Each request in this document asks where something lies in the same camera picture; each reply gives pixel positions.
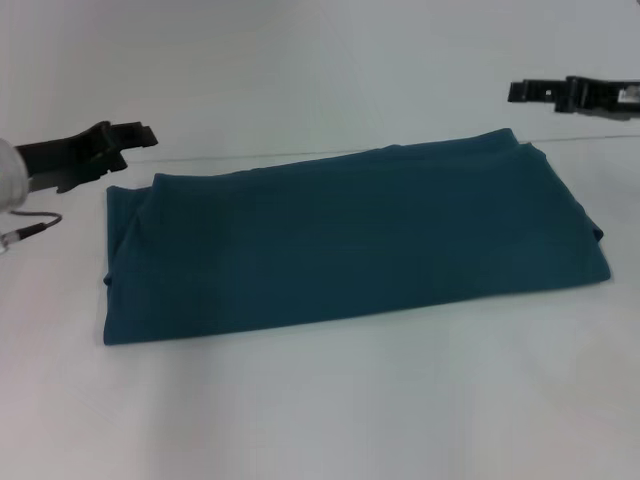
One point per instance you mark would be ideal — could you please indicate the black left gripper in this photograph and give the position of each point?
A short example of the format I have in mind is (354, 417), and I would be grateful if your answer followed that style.
(65, 157)

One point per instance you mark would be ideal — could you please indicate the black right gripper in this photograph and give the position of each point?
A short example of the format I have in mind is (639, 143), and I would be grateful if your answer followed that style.
(607, 95)

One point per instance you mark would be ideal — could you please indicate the teal blue FREE t-shirt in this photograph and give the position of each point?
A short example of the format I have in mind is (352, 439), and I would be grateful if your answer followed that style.
(350, 235)

